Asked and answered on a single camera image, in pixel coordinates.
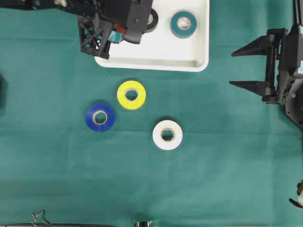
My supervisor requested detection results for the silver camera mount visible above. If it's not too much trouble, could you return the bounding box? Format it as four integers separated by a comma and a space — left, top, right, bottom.
132, 219, 154, 227

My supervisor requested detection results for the bent metal wire clip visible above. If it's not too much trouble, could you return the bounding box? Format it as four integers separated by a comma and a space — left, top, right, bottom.
30, 210, 51, 227

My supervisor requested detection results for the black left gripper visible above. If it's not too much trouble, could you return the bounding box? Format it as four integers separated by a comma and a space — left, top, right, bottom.
56, 0, 123, 59

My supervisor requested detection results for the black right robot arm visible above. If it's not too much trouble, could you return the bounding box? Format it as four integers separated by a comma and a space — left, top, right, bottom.
230, 0, 303, 129

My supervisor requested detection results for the yellow tape roll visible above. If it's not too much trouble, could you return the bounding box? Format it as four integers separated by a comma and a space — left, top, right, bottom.
116, 80, 146, 110

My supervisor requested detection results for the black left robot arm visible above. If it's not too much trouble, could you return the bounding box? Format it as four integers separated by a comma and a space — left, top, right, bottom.
0, 0, 124, 59

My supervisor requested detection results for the red tape roll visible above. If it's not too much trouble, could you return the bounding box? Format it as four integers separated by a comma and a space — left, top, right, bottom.
114, 24, 126, 35

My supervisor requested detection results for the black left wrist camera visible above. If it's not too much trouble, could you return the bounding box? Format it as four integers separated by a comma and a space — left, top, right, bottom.
100, 0, 153, 44

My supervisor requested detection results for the blue tape roll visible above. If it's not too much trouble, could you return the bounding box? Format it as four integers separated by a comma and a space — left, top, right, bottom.
85, 103, 116, 132

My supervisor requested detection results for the green tape roll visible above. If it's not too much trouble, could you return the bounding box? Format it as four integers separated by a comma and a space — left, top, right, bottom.
170, 11, 197, 39

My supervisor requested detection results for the white tape roll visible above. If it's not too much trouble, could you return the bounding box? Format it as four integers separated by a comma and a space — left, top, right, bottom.
152, 120, 183, 150

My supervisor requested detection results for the white connector with cables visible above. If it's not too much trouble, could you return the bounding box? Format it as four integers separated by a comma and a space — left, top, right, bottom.
289, 181, 303, 209

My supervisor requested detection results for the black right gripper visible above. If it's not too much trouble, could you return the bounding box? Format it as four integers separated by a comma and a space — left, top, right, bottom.
229, 24, 303, 105

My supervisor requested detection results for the white plastic case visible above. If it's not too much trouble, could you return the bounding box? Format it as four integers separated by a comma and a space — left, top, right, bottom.
95, 0, 210, 72

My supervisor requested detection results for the black tape roll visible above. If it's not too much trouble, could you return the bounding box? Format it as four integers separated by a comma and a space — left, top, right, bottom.
145, 9, 159, 33

